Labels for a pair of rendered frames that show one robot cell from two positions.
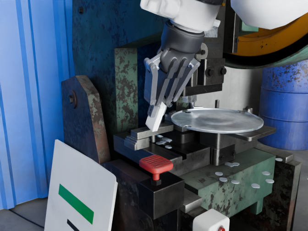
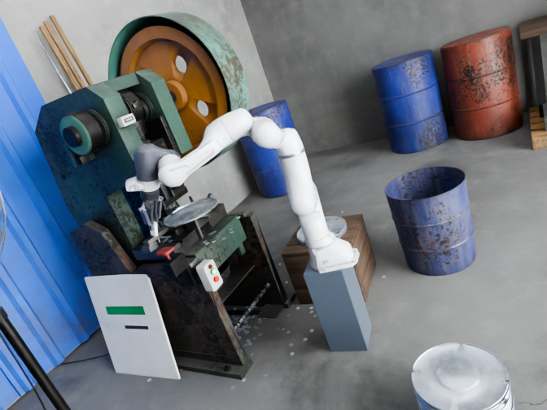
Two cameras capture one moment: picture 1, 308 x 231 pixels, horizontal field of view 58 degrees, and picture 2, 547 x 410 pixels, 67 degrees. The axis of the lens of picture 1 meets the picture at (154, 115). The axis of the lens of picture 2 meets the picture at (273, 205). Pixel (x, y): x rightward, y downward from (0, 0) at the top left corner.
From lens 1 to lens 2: 123 cm
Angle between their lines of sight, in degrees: 17
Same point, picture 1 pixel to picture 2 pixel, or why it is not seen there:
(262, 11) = (172, 184)
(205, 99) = (194, 182)
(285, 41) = not seen: hidden behind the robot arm
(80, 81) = (89, 226)
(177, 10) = (142, 187)
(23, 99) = (26, 263)
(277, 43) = not seen: hidden behind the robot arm
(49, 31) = (20, 193)
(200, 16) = (153, 185)
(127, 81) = (124, 212)
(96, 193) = (138, 293)
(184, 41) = (150, 195)
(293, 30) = not seen: hidden behind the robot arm
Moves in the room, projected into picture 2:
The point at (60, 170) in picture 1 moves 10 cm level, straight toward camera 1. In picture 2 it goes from (101, 296) to (107, 300)
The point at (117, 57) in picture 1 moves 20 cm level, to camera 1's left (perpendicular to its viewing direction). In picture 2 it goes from (111, 200) to (71, 218)
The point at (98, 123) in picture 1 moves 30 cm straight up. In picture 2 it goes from (117, 248) to (89, 197)
